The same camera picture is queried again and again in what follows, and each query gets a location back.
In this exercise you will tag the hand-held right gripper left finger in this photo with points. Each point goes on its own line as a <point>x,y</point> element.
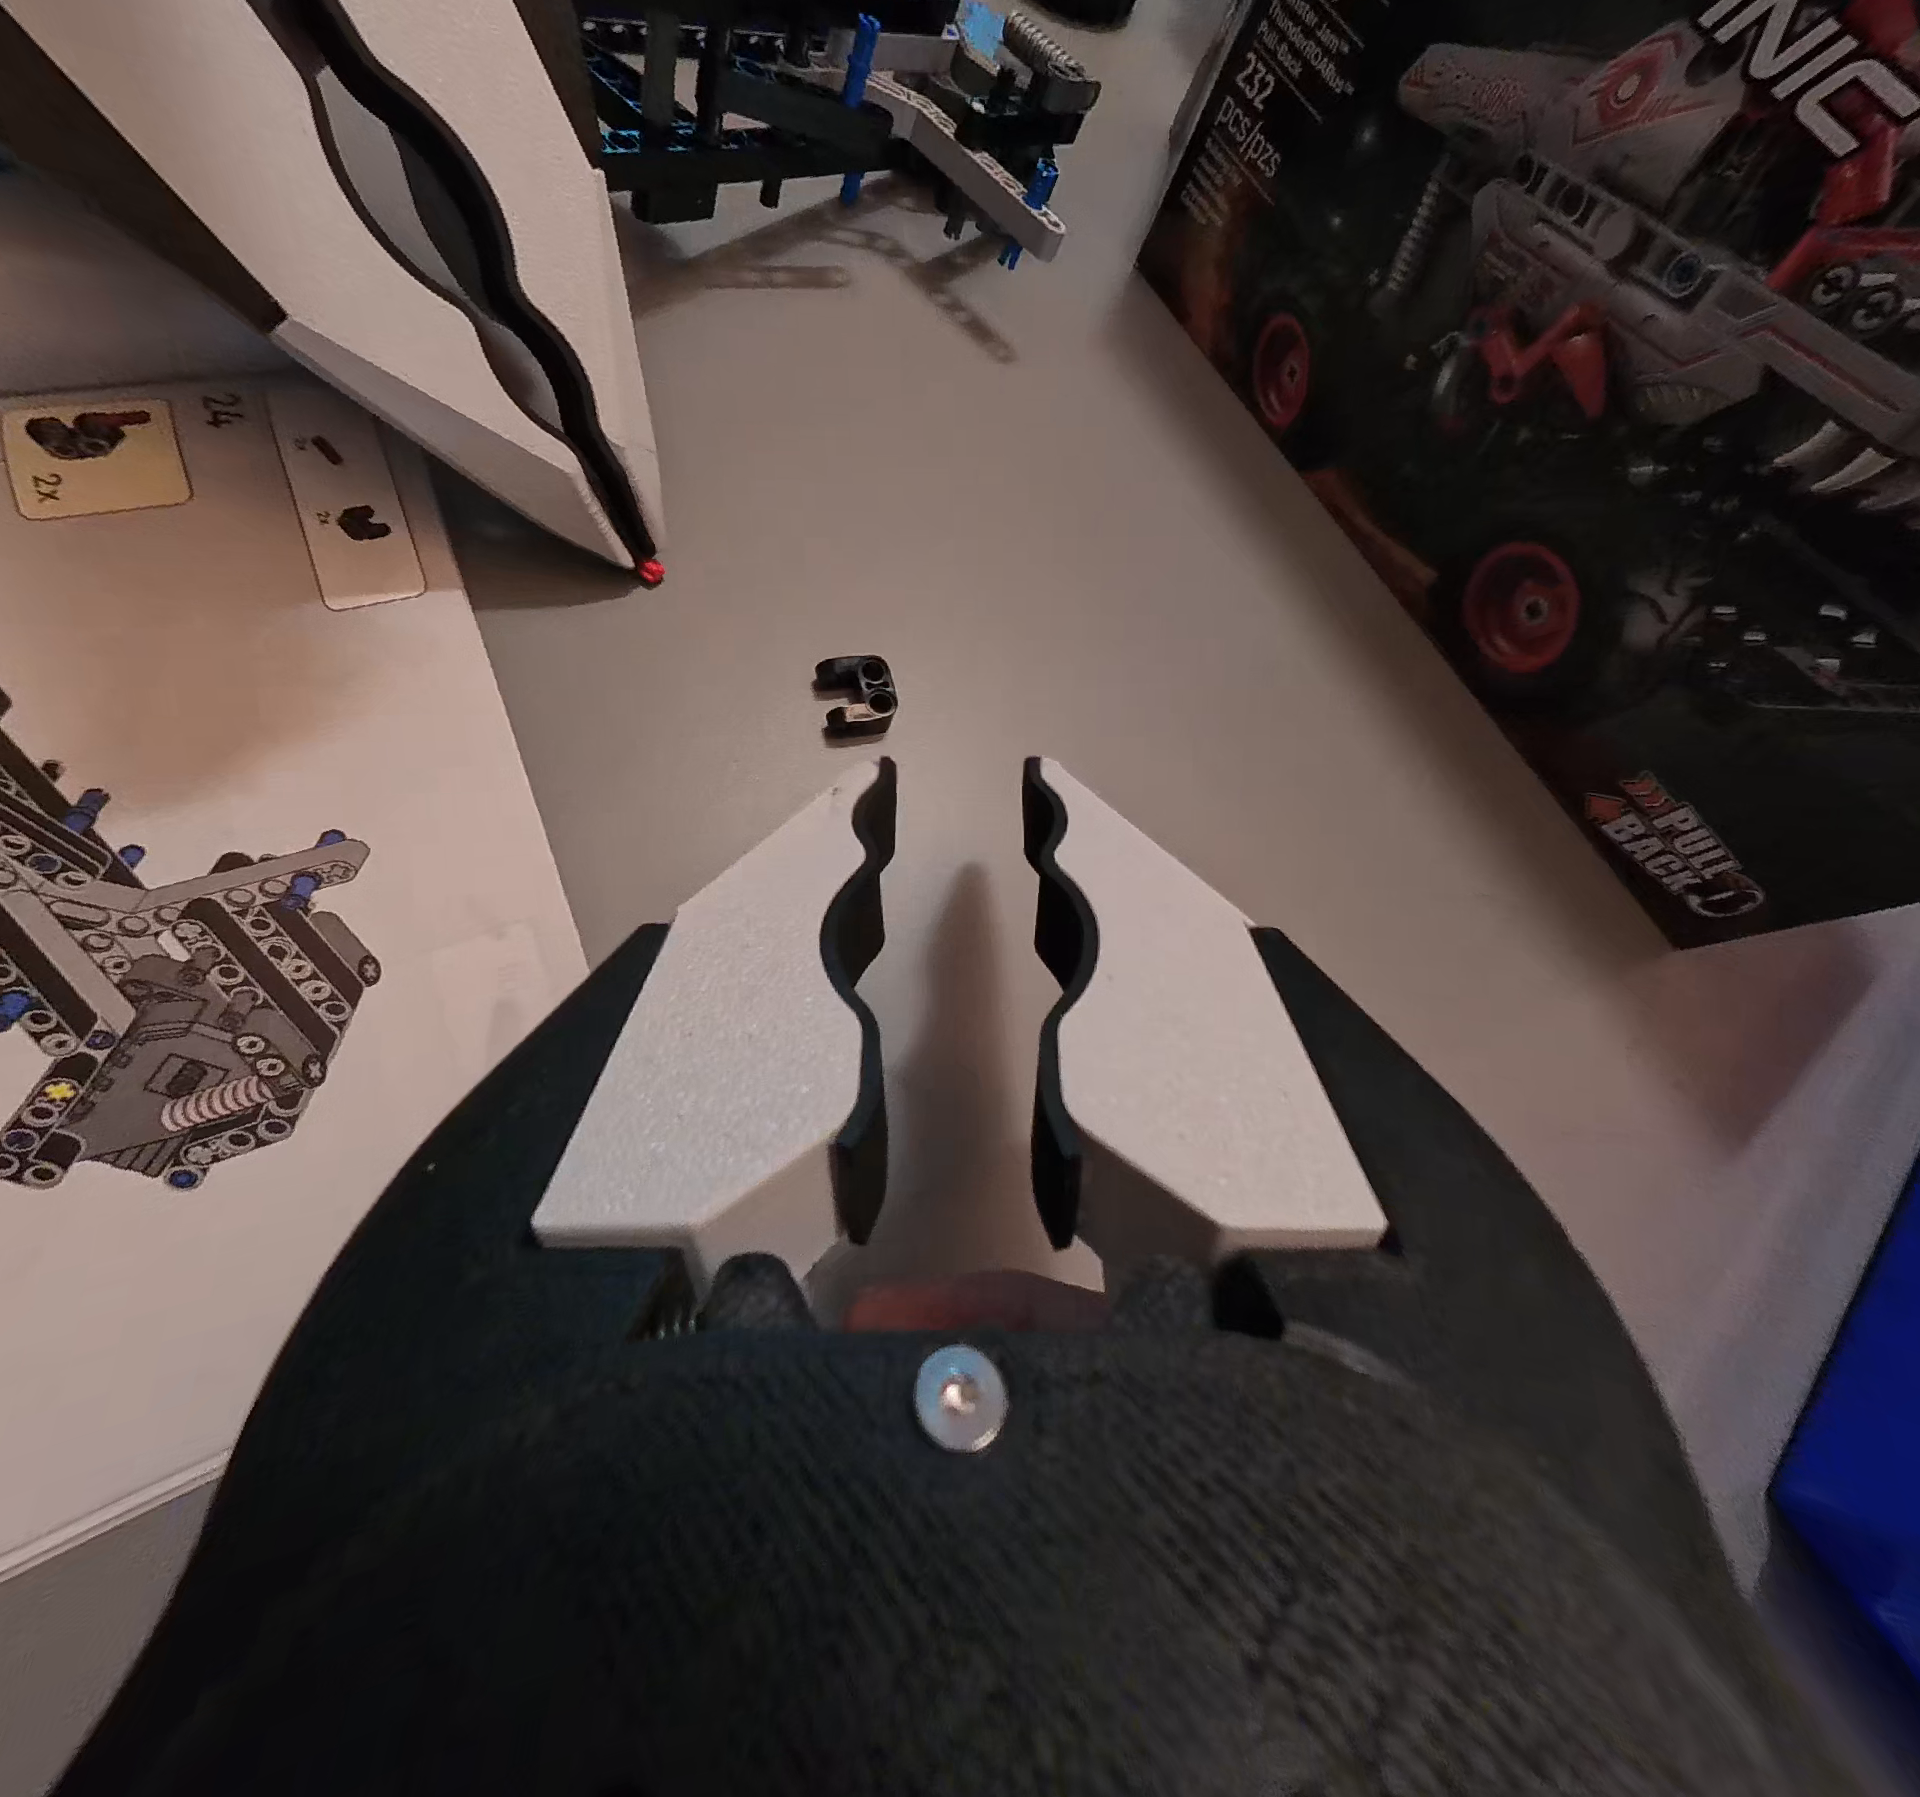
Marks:
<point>704,1077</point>

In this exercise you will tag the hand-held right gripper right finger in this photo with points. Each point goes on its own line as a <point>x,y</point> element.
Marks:
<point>1215,1091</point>

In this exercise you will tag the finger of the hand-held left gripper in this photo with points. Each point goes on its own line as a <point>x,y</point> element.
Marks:
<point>179,70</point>
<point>495,132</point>

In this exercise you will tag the small black toy connector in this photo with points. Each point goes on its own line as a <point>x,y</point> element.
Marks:
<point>863,675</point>

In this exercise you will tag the blue plastic bin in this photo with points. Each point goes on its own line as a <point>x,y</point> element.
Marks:
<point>1859,1497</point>

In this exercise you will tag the partly built toy chassis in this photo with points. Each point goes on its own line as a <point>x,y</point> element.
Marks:
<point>719,70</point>

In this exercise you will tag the building instruction booklet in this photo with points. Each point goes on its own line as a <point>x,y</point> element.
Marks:
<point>179,1225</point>

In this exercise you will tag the toy building set box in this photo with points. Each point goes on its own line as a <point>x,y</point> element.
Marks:
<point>1576,327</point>

